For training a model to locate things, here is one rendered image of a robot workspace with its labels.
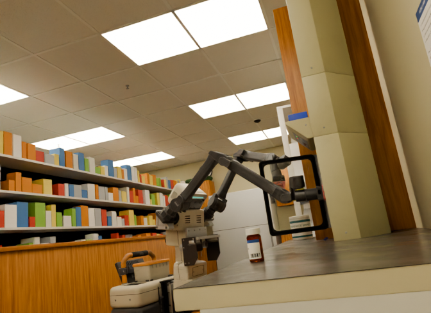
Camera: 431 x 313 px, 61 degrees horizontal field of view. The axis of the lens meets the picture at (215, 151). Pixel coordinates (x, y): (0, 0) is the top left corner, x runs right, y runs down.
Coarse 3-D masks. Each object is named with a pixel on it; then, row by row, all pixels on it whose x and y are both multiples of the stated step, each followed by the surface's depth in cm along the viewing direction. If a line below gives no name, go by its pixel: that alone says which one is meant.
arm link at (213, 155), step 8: (216, 152) 199; (208, 160) 202; (216, 160) 198; (200, 168) 204; (208, 168) 202; (200, 176) 204; (192, 184) 206; (200, 184) 206; (184, 192) 208; (192, 192) 206; (176, 200) 207; (184, 200) 207; (176, 208) 207
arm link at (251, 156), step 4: (240, 152) 246; (244, 152) 244; (248, 152) 242; (252, 152) 238; (256, 152) 234; (244, 156) 243; (248, 156) 239; (252, 156) 235; (256, 156) 230; (260, 156) 226; (264, 156) 221; (268, 156) 216; (276, 156) 212; (248, 160) 245; (252, 160) 238; (256, 160) 231; (260, 160) 224; (264, 160) 218
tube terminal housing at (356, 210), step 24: (312, 96) 172; (336, 96) 172; (312, 120) 170; (336, 120) 167; (360, 120) 175; (336, 144) 165; (360, 144) 170; (336, 168) 163; (360, 168) 166; (336, 192) 161; (360, 192) 162; (336, 216) 159; (360, 216) 158; (384, 216) 165; (336, 240) 158
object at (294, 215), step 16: (304, 160) 197; (272, 176) 196; (288, 176) 195; (304, 176) 195; (272, 208) 192; (288, 208) 192; (304, 208) 191; (320, 208) 190; (288, 224) 190; (304, 224) 189; (320, 224) 189
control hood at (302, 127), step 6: (294, 120) 173; (300, 120) 172; (306, 120) 171; (288, 126) 175; (294, 126) 172; (300, 126) 171; (306, 126) 170; (294, 132) 178; (300, 132) 171; (306, 132) 170; (294, 138) 196; (306, 138) 172; (312, 138) 170; (312, 144) 184; (312, 150) 198
